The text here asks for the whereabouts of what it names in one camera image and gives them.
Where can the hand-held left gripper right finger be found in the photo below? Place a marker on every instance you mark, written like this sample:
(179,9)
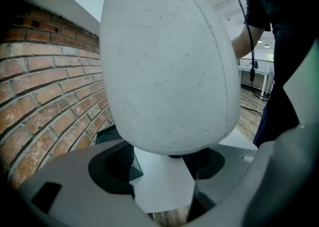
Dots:
(224,171)

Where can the white background desk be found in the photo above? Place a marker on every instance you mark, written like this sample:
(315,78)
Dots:
(256,71)

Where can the white table lamp black base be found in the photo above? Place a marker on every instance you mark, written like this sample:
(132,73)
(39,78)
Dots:
(162,59)

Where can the person's dark trousers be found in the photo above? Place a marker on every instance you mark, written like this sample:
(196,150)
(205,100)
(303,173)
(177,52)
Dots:
(276,116)

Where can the person's black shirt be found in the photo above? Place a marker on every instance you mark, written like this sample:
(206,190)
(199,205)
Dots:
(286,1)

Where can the white table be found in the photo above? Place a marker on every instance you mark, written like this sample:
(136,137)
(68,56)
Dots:
(164,183)

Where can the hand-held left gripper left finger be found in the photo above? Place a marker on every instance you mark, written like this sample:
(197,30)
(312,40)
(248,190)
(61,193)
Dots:
(74,171)

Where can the person's right forearm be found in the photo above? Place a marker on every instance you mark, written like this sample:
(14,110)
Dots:
(245,41)

